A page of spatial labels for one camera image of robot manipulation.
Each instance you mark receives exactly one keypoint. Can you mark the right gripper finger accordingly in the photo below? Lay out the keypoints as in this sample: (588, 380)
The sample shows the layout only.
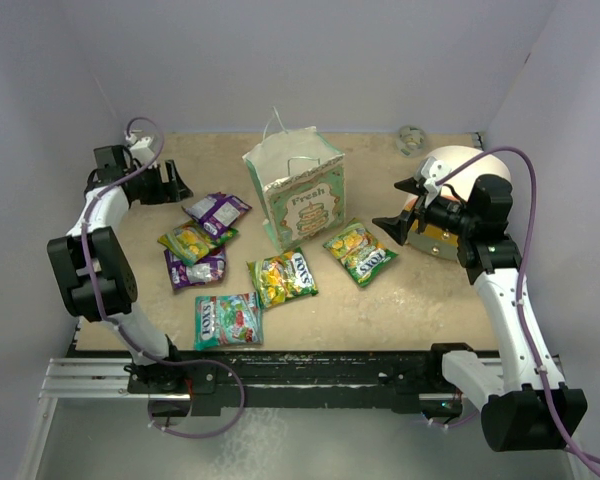
(397, 227)
(411, 186)

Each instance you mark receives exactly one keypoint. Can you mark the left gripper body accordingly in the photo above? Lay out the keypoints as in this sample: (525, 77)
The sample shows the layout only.
(149, 187)

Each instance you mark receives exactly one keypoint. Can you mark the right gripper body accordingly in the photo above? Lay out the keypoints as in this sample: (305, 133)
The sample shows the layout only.
(442, 212)

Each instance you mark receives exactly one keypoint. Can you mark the purple snack bag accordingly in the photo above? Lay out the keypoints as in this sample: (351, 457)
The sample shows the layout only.
(217, 212)
(207, 270)

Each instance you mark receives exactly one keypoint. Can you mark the green fox's bag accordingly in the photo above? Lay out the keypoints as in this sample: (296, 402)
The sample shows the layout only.
(190, 243)
(282, 278)
(359, 252)

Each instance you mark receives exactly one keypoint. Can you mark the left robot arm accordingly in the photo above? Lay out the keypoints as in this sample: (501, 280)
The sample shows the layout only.
(94, 277)

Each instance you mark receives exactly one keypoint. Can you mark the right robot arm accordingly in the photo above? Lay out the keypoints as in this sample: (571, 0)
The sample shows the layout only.
(529, 405)

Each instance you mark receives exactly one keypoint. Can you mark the green cake paper bag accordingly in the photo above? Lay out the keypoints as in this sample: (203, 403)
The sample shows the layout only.
(299, 178)

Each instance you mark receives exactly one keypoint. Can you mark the teal Fox's candy bag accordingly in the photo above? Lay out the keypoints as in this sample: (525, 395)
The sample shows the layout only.
(231, 320)

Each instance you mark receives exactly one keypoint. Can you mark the grey tape roll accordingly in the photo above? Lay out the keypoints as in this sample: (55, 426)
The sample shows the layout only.
(411, 141)

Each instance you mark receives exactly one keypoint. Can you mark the white cylinder striped lid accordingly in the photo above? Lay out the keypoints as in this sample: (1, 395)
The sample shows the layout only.
(433, 240)

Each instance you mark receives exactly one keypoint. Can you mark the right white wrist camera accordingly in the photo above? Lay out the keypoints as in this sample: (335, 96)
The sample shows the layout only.
(429, 172)

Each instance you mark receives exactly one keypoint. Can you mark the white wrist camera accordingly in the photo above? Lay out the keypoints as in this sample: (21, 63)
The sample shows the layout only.
(142, 146)
(429, 172)

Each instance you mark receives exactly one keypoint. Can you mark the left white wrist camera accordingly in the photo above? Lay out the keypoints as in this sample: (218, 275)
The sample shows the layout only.
(142, 146)

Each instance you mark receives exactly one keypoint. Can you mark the black front frame rail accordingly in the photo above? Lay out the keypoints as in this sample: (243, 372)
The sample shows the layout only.
(402, 382)

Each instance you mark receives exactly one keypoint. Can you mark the aluminium rail left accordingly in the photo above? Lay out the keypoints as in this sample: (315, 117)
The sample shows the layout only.
(85, 378)

